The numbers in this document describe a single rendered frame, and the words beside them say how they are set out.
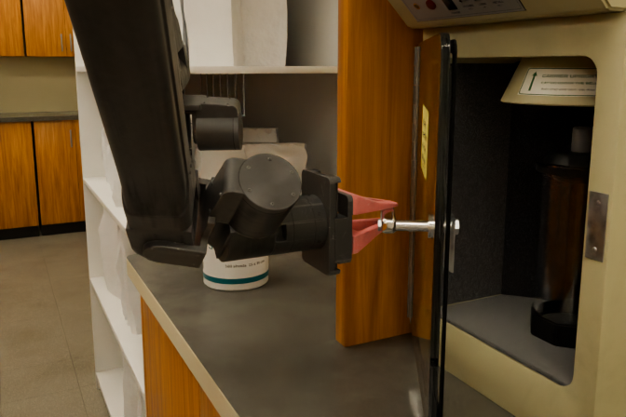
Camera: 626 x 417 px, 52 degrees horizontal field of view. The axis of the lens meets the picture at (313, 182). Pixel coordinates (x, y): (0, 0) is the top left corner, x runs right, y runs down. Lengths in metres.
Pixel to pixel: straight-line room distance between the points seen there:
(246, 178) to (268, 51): 1.41
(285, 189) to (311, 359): 0.45
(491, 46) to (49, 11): 5.05
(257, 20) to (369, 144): 1.07
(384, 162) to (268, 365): 0.34
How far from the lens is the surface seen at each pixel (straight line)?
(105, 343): 2.92
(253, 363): 0.95
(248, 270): 1.22
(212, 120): 0.86
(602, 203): 0.70
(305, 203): 0.64
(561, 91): 0.76
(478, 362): 0.88
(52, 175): 5.51
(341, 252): 0.65
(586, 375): 0.76
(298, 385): 0.89
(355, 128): 0.91
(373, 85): 0.93
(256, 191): 0.54
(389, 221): 0.65
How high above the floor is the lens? 1.36
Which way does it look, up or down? 10 degrees down
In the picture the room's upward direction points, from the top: straight up
